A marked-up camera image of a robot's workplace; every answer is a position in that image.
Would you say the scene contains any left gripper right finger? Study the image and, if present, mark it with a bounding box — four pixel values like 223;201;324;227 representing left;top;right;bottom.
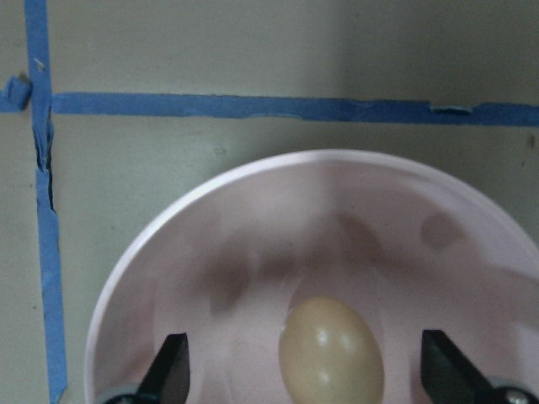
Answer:
420;329;538;404

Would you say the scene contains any brown egg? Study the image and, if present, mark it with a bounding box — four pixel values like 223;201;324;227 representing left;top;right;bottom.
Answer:
279;296;385;403

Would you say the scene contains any pink bowl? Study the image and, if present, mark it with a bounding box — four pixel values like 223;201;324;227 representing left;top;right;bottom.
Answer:
84;150;538;403

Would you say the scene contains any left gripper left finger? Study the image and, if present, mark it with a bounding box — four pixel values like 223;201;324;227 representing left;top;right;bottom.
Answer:
104;333;189;404

